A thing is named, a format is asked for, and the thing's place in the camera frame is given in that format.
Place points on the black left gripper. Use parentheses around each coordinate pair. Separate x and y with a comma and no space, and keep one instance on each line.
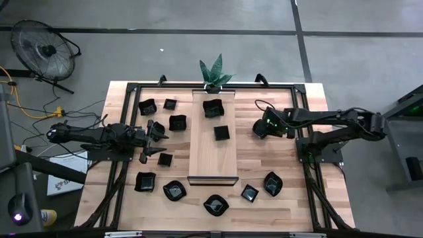
(147,139)

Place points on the wooden shelf with black legs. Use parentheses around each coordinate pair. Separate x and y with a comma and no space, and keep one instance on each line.
(211,158)

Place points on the black floor fan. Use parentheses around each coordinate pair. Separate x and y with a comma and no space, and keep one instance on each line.
(43,49)

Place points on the yellow and white cup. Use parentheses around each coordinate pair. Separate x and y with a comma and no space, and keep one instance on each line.
(49,216)

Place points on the white printed box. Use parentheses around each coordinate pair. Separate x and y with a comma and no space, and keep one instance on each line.
(66,172)

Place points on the black box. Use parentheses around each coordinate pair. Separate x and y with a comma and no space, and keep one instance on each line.
(413,168)

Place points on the black metal rig frame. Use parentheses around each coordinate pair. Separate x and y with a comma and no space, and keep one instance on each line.
(165,85)

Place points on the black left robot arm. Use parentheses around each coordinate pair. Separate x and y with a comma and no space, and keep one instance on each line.
(86,134)

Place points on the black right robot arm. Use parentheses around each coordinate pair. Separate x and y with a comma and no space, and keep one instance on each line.
(330,117)

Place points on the black table clamp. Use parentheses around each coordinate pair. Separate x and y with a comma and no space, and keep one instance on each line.
(162,80)
(262,79)

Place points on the silver edge bracket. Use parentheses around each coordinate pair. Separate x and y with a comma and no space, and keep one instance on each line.
(123,234)
(307,235)

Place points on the black round device with light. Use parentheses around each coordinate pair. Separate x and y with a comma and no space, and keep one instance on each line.
(23,206)

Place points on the black diagonal bar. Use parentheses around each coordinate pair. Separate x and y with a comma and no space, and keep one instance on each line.
(49,167)

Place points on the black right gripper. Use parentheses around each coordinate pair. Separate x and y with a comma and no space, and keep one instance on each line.
(259,129)

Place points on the black wavy square bowl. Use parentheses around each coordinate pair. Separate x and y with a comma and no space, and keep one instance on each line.
(213,108)
(145,182)
(177,122)
(147,107)

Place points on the black leaf-shaped bowl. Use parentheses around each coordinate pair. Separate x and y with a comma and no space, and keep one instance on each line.
(159,125)
(273,183)
(174,190)
(216,205)

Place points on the green plant in white pot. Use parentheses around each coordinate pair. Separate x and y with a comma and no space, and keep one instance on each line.
(215,71)

